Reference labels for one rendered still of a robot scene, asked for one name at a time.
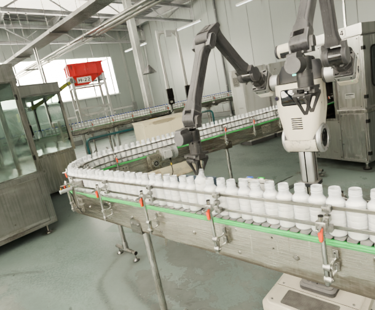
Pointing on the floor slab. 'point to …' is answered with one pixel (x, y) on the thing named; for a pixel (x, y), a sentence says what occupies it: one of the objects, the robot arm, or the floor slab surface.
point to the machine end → (363, 96)
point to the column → (138, 58)
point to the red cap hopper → (90, 69)
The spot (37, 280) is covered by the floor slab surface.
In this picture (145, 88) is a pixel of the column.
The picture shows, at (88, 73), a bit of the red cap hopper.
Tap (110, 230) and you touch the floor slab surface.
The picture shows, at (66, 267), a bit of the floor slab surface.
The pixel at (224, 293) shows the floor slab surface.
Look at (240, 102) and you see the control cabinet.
